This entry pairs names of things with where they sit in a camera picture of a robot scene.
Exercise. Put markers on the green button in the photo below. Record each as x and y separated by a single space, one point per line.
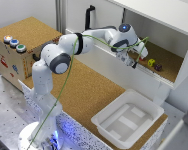
20 48

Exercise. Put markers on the red button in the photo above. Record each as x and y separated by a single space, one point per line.
7 39

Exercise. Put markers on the wooden drawer box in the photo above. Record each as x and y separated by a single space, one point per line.
25 31

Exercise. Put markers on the white plastic box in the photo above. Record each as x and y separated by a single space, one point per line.
127 121

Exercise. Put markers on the purple block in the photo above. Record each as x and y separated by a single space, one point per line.
158 67

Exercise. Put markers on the white cabinet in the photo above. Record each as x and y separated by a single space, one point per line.
160 13

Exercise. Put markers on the pink block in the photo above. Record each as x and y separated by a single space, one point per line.
141 59

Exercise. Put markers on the white sliding door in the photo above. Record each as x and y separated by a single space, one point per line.
105 15

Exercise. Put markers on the yellow block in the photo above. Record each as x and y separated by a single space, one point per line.
151 62

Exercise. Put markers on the blue button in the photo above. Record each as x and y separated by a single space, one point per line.
14 42

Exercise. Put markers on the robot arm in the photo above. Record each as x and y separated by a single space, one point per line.
44 76

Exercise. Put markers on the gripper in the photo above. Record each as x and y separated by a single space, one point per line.
141 49

